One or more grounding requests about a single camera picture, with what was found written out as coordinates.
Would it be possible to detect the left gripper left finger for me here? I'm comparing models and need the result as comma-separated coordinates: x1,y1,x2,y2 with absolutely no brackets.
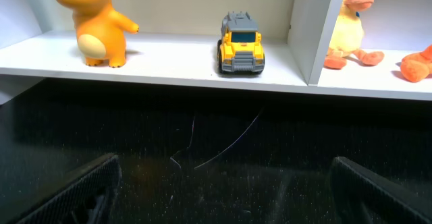
13,152,123,224

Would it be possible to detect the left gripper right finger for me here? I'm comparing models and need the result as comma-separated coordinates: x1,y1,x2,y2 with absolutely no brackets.
328,156,432,224

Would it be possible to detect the orange toy figure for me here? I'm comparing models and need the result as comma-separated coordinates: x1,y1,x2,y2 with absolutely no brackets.
51,0,140,69

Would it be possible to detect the grey and yellow toy truck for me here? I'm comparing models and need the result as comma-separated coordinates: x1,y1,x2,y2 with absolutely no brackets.
217,11,266,76

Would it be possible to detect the white plush duck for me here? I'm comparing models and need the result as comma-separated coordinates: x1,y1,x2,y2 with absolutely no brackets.
400,44,432,84

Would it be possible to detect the white shelf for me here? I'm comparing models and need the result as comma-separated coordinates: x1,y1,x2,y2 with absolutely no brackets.
0,0,432,106

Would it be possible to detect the yellow plush duck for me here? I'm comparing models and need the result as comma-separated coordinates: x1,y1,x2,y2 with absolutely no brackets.
323,0,385,70

